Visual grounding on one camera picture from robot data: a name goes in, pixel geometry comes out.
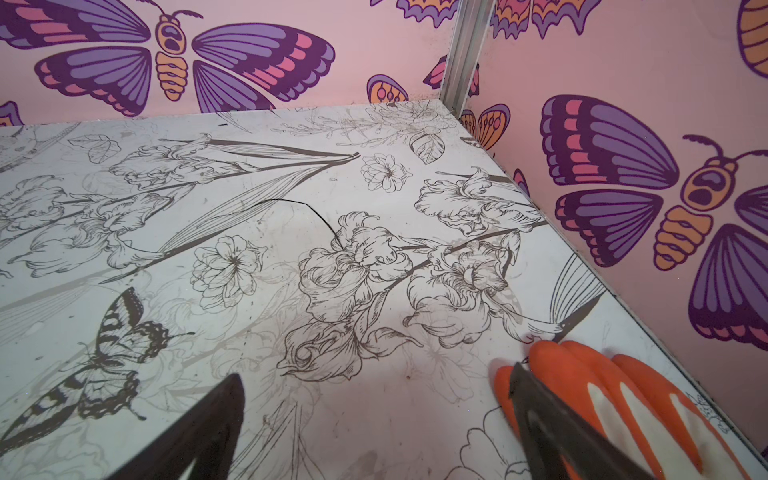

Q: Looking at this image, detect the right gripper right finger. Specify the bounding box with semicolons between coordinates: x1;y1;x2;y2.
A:
508;363;652;480

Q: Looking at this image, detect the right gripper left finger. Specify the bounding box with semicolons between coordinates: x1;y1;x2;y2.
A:
110;374;245;480

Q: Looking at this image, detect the orange and white garden glove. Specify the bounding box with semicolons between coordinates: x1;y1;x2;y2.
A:
528;341;748;479

